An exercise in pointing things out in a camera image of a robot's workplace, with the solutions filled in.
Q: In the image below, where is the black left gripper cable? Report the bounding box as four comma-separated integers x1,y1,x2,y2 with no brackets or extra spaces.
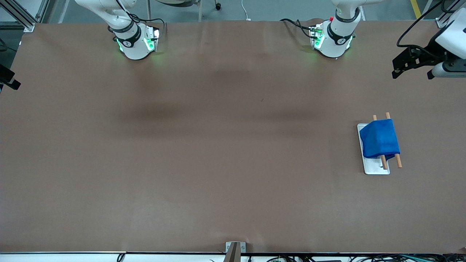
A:
396,0,446,59

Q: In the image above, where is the brown table cover sheet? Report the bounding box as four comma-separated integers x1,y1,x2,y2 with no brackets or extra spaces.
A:
0,19,466,254

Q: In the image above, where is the blue towel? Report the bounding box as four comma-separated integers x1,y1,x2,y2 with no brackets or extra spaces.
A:
359,119,401,161

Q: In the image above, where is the aluminium frame post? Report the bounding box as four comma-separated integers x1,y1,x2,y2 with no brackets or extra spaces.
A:
0,0,50,33
436,0,456,29

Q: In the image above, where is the black arm base cable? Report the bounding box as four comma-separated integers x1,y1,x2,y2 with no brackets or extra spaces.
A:
280,18,314,39
127,13,167,37

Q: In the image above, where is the black left arm base cable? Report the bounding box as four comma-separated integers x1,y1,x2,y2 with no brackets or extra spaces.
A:
280,18,314,39

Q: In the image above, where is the black right arm base cable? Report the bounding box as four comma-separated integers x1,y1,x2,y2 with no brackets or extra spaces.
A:
127,13,167,37

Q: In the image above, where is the brown upright bar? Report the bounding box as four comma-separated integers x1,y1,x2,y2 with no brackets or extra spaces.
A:
224,242,241,262

